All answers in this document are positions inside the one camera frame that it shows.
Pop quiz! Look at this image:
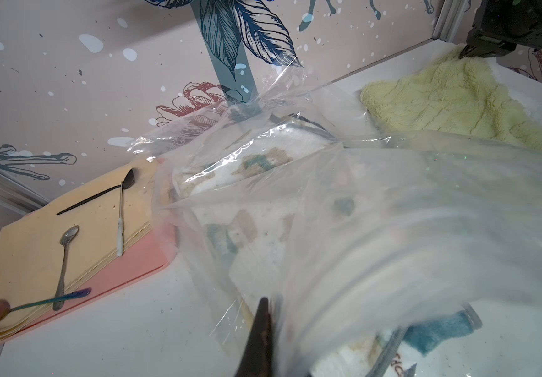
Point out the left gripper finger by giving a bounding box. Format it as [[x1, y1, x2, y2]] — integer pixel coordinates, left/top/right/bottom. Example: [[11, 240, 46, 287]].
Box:
[[235, 298, 273, 377]]

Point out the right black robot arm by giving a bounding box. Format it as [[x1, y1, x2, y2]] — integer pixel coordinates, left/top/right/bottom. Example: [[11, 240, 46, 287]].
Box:
[[459, 0, 542, 59]]

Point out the silver white-handled spoon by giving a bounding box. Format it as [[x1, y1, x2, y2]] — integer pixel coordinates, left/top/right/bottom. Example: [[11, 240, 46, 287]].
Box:
[[116, 187, 124, 258]]

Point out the small silver spoon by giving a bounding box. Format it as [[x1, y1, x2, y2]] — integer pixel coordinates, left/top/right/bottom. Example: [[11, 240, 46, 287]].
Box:
[[55, 226, 80, 298]]

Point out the pink tray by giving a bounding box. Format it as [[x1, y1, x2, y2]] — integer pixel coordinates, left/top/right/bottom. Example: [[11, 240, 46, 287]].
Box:
[[0, 215, 172, 344]]

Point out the green fleece blanket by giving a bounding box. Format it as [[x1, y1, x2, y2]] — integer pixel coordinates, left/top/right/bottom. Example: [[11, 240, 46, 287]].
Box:
[[360, 46, 542, 152]]

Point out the clear plastic vacuum bag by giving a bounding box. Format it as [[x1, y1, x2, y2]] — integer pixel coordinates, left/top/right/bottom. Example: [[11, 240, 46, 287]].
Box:
[[130, 67, 542, 376]]

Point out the white patterned blanket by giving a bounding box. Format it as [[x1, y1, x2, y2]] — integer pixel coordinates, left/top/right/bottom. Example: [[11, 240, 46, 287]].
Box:
[[173, 120, 482, 376]]

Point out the black spoon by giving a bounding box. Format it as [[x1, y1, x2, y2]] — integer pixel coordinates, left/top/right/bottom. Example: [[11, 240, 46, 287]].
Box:
[[57, 168, 136, 215]]

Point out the beige wooden cutting board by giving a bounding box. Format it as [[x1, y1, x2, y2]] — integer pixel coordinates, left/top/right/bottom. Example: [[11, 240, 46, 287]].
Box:
[[0, 157, 166, 357]]

